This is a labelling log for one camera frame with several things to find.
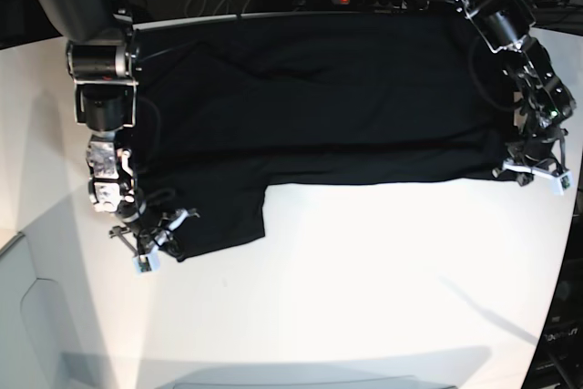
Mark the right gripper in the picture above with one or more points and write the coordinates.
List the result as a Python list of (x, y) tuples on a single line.
[(144, 230)]

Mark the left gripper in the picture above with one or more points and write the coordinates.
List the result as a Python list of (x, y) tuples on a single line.
[(531, 157)]

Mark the black T-shirt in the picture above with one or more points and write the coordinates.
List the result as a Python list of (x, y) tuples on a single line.
[(230, 109)]

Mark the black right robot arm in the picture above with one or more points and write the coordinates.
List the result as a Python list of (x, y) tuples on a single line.
[(102, 59)]

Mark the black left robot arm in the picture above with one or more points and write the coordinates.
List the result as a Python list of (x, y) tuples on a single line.
[(546, 102)]

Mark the black equipment box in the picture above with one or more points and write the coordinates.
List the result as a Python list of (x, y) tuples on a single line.
[(557, 361)]

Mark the black power strip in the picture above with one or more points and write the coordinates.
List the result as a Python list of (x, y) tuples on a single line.
[(374, 5)]

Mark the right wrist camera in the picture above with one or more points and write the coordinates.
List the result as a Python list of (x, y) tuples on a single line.
[(145, 263)]

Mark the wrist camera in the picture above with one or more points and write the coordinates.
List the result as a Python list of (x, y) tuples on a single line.
[(561, 182), (145, 263)]

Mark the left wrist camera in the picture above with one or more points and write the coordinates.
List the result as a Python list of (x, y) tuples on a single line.
[(561, 182)]

